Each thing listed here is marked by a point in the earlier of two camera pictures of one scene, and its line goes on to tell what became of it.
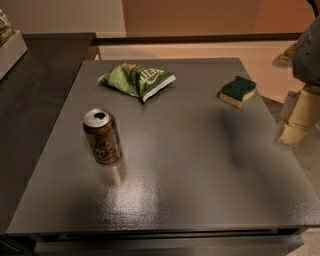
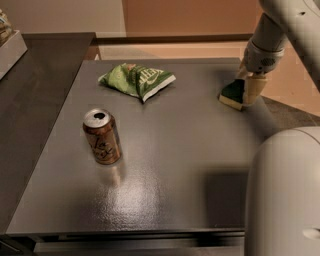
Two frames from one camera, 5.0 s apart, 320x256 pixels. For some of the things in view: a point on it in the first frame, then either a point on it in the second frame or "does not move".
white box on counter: (11, 52) does not move
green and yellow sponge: (236, 90) does not move
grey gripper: (308, 59) -> (261, 61)
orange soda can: (100, 126) does not move
